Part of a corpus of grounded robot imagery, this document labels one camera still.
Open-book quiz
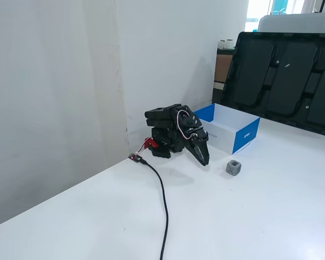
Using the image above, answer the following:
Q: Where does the gray cube block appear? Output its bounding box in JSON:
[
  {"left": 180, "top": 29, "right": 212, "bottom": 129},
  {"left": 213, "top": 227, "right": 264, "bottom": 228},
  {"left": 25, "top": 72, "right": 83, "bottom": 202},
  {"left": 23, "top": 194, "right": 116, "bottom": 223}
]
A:
[{"left": 225, "top": 159, "right": 243, "bottom": 177}]

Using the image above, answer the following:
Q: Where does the thick black cable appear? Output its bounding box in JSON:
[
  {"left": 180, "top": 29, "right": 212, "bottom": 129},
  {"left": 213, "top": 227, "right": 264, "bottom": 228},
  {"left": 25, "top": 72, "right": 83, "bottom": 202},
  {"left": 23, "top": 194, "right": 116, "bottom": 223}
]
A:
[{"left": 140, "top": 159, "right": 170, "bottom": 260}]

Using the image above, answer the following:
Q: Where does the white translucent storage container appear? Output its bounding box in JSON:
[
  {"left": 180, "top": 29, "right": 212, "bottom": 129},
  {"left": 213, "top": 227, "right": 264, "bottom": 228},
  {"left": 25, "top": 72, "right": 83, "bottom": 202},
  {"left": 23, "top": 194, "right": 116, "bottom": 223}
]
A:
[{"left": 257, "top": 11, "right": 325, "bottom": 35}]

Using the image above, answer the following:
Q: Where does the red black table clamp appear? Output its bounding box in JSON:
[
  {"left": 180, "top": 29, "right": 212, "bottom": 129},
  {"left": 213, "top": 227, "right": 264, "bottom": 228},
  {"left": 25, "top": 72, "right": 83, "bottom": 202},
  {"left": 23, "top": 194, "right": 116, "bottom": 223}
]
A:
[{"left": 144, "top": 137, "right": 172, "bottom": 159}]

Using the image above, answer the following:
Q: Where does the red white thin wire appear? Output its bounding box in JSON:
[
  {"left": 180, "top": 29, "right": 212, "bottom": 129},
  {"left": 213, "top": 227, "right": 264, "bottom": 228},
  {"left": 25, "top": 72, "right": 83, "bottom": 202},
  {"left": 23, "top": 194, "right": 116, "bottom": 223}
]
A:
[{"left": 136, "top": 140, "right": 148, "bottom": 155}]

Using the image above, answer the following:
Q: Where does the pink white servo wire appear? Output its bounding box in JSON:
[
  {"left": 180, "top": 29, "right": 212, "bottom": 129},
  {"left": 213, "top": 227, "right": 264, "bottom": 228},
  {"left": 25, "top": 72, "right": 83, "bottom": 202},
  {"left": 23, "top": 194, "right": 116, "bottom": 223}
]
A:
[{"left": 176, "top": 109, "right": 196, "bottom": 141}]

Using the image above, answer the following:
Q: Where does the brown cardboard box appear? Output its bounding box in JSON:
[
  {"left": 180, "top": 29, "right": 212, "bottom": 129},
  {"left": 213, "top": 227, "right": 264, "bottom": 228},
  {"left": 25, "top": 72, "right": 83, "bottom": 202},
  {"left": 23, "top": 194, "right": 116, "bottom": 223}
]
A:
[{"left": 213, "top": 54, "right": 233, "bottom": 83}]

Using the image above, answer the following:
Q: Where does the black plastic moulded tray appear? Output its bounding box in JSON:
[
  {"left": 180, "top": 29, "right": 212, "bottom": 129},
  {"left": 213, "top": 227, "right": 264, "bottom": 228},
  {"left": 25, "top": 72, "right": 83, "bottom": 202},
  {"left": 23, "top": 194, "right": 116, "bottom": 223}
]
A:
[{"left": 220, "top": 31, "right": 325, "bottom": 139}]

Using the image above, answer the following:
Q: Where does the blue white cardboard box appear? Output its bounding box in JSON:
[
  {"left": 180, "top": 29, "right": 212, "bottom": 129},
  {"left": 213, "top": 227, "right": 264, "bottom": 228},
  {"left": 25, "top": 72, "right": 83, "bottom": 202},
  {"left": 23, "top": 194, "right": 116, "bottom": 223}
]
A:
[{"left": 192, "top": 102, "right": 261, "bottom": 155}]

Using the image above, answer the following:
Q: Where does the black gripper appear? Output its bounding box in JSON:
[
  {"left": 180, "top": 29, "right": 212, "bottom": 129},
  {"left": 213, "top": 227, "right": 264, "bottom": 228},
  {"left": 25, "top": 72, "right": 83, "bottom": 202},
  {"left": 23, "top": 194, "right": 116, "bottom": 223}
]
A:
[{"left": 184, "top": 126, "right": 211, "bottom": 166}]

